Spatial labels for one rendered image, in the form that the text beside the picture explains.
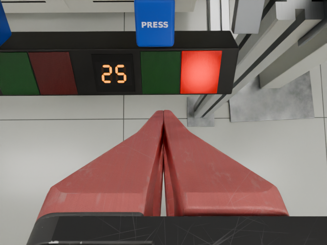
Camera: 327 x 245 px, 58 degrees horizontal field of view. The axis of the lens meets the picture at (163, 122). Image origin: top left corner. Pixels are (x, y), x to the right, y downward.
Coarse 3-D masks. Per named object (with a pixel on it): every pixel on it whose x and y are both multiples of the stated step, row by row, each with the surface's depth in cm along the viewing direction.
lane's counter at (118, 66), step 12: (96, 60) 22; (108, 60) 22; (120, 60) 22; (132, 60) 22; (96, 72) 22; (108, 72) 22; (120, 72) 22; (132, 72) 22; (96, 84) 23; (108, 84) 23; (120, 84) 23; (132, 84) 23
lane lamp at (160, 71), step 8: (144, 56) 21; (152, 56) 21; (160, 56) 21; (168, 56) 21; (176, 56) 21; (144, 64) 22; (152, 64) 22; (160, 64) 22; (168, 64) 22; (176, 64) 22; (144, 72) 22; (152, 72) 22; (160, 72) 22; (168, 72) 22; (176, 72) 22; (144, 80) 23; (152, 80) 23; (160, 80) 23; (168, 80) 23; (176, 80) 23; (144, 88) 23; (152, 88) 23; (160, 88) 23; (168, 88) 23; (176, 88) 23
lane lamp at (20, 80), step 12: (0, 60) 21; (12, 60) 21; (24, 60) 21; (0, 72) 22; (12, 72) 22; (24, 72) 22; (0, 84) 23; (12, 84) 23; (24, 84) 23; (36, 84) 23
